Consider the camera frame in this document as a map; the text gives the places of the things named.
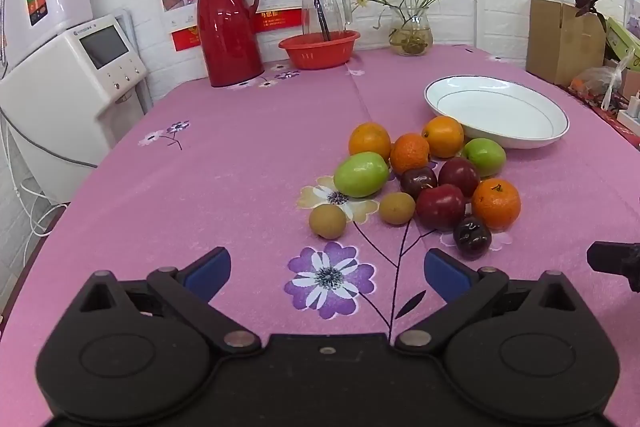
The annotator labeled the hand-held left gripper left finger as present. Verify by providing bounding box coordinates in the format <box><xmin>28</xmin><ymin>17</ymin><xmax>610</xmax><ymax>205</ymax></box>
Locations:
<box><xmin>75</xmin><ymin>247</ymin><xmax>263</xmax><ymax>355</ymax></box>

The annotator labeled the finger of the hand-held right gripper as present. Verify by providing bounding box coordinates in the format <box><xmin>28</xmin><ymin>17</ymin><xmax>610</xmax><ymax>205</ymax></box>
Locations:
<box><xmin>586</xmin><ymin>242</ymin><xmax>640</xmax><ymax>293</ymax></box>

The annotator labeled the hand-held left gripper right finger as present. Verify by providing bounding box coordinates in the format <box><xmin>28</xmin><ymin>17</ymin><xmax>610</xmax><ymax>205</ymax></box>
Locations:
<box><xmin>395</xmin><ymin>248</ymin><xmax>573</xmax><ymax>355</ymax></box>

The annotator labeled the dark purple plum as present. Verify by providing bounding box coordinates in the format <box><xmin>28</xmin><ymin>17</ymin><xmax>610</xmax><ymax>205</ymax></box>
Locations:
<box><xmin>453</xmin><ymin>216</ymin><xmax>493</xmax><ymax>261</ymax></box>
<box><xmin>400</xmin><ymin>167</ymin><xmax>439</xmax><ymax>200</ymax></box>

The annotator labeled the bright red apple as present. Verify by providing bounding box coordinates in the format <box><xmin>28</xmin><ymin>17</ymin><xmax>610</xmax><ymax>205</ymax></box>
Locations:
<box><xmin>416</xmin><ymin>184</ymin><xmax>467</xmax><ymax>232</ymax></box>

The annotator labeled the brown kiwi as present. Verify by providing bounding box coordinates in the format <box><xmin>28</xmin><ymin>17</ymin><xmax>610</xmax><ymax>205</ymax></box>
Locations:
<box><xmin>378</xmin><ymin>192</ymin><xmax>417</xmax><ymax>226</ymax></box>
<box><xmin>308</xmin><ymin>203</ymin><xmax>348</xmax><ymax>239</ymax></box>

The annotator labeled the deep orange tangerine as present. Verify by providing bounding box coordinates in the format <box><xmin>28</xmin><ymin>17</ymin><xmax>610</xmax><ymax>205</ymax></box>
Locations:
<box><xmin>390</xmin><ymin>133</ymin><xmax>431</xmax><ymax>175</ymax></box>
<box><xmin>472</xmin><ymin>178</ymin><xmax>522</xmax><ymax>232</ymax></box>

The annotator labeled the dark red apple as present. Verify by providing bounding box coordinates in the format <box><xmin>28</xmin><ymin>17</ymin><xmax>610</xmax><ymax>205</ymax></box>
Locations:
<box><xmin>438</xmin><ymin>157</ymin><xmax>482</xmax><ymax>198</ymax></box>

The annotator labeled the small green apple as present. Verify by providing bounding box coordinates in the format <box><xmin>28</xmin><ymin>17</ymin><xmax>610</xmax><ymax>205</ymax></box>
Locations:
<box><xmin>461</xmin><ymin>138</ymin><xmax>507</xmax><ymax>178</ymax></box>

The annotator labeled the large green apple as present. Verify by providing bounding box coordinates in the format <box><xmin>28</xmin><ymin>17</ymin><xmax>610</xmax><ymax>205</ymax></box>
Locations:
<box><xmin>333</xmin><ymin>152</ymin><xmax>390</xmax><ymax>198</ymax></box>

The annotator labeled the orange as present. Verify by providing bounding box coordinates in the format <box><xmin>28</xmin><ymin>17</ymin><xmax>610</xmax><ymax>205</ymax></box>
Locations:
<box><xmin>421</xmin><ymin>116</ymin><xmax>466</xmax><ymax>158</ymax></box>
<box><xmin>348</xmin><ymin>122</ymin><xmax>392</xmax><ymax>162</ymax></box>

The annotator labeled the white oval plate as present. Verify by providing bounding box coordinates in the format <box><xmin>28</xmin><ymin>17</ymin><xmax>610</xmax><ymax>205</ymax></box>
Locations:
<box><xmin>424</xmin><ymin>76</ymin><xmax>570</xmax><ymax>150</ymax></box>

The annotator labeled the white charger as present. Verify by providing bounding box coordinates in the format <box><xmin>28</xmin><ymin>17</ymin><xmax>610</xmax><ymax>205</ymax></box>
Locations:
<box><xmin>617</xmin><ymin>93</ymin><xmax>640</xmax><ymax>130</ymax></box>

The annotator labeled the clear plastic bag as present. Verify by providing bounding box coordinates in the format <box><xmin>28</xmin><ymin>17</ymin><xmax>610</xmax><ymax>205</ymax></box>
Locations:
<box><xmin>570</xmin><ymin>67</ymin><xmax>623</xmax><ymax>98</ymax></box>

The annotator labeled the green box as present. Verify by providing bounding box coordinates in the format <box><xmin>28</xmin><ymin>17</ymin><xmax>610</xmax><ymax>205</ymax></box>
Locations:
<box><xmin>605</xmin><ymin>18</ymin><xmax>640</xmax><ymax>72</ymax></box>

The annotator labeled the brown cardboard box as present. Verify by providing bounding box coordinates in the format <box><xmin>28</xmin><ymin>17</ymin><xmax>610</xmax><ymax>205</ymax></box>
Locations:
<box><xmin>526</xmin><ymin>0</ymin><xmax>607</xmax><ymax>88</ymax></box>

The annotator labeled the white appliance with screen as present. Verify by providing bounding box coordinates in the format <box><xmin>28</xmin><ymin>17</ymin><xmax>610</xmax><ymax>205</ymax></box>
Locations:
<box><xmin>0</xmin><ymin>13</ymin><xmax>151</xmax><ymax>202</ymax></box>

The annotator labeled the round glass vase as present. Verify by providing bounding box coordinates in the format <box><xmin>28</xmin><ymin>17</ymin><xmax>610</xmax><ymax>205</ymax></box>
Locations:
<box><xmin>389</xmin><ymin>7</ymin><xmax>432</xmax><ymax>56</ymax></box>

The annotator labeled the red thermos jug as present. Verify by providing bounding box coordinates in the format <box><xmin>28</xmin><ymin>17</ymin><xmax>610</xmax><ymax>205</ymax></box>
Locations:
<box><xmin>195</xmin><ymin>0</ymin><xmax>265</xmax><ymax>88</ymax></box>

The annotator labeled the red plastic basket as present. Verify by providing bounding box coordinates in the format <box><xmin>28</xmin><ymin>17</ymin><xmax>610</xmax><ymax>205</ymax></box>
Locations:
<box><xmin>278</xmin><ymin>30</ymin><xmax>361</xmax><ymax>70</ymax></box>

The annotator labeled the black stirring stick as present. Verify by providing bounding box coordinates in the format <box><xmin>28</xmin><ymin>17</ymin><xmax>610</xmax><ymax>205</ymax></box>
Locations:
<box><xmin>306</xmin><ymin>0</ymin><xmax>331</xmax><ymax>42</ymax></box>

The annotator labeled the glass pitcher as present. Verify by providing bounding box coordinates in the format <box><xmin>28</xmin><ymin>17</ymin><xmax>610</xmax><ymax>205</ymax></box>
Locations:
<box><xmin>298</xmin><ymin>0</ymin><xmax>353</xmax><ymax>42</ymax></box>

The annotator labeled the white cable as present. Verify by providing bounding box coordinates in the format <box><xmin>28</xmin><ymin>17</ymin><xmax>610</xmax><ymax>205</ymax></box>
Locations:
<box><xmin>14</xmin><ymin>177</ymin><xmax>70</xmax><ymax>239</ymax></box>

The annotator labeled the grey cable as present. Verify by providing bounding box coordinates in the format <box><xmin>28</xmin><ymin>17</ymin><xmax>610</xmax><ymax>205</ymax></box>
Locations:
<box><xmin>0</xmin><ymin>111</ymin><xmax>98</xmax><ymax>170</ymax></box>

